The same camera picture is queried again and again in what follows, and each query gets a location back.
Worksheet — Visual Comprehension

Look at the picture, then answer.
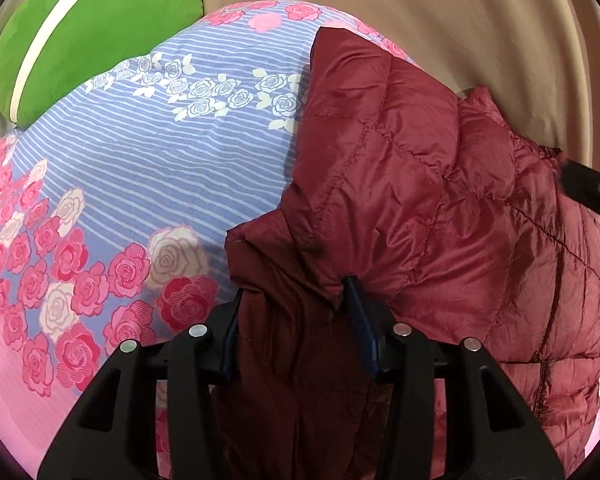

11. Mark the beige curtain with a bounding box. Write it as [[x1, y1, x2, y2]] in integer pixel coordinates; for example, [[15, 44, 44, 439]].
[[0, 0, 600, 186]]

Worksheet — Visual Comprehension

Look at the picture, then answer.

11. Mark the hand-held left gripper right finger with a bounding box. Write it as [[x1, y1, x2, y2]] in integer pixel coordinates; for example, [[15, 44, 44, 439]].
[[342, 275, 565, 480]]

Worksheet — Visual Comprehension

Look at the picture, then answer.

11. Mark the floral pink and blue bedsheet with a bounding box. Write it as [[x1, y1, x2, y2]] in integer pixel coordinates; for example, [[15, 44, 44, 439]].
[[0, 1, 600, 480]]

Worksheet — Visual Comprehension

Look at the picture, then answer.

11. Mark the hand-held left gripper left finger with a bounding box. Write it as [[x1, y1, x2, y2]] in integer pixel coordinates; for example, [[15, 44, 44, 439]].
[[36, 290, 243, 480]]

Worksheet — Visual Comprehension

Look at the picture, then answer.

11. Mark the maroon puffer jacket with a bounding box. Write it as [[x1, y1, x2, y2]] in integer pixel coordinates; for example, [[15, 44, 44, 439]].
[[211, 25, 600, 480]]

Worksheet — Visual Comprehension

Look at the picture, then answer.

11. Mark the green pillow with white stripe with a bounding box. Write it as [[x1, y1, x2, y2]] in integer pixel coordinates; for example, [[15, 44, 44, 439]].
[[0, 0, 204, 130]]

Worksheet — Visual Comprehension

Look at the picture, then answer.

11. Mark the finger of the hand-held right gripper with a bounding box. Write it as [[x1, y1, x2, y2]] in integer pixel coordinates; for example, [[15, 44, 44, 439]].
[[559, 159, 600, 228]]

